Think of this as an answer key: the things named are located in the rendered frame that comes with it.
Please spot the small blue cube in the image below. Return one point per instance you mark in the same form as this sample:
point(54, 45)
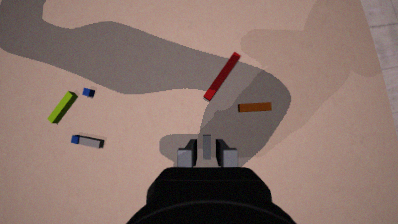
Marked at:
point(88, 92)
point(75, 139)

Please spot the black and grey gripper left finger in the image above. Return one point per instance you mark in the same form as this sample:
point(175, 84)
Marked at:
point(187, 157)

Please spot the red rod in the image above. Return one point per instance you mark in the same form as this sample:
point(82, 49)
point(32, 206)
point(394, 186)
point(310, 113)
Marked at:
point(221, 76)

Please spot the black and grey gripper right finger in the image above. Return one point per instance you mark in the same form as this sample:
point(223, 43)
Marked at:
point(226, 156)

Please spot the orange rod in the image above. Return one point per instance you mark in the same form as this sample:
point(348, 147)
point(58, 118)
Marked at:
point(251, 107)

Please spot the lime green rod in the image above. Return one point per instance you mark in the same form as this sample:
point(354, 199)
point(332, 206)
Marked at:
point(62, 107)

